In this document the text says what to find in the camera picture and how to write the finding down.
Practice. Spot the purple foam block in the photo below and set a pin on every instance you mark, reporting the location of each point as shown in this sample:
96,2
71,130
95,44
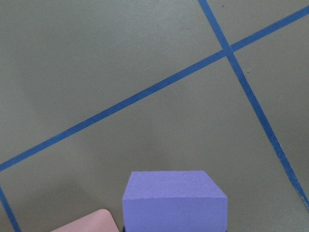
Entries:
174,201

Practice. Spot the pink plastic bin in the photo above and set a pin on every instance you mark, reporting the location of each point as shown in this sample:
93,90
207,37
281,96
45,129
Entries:
98,221

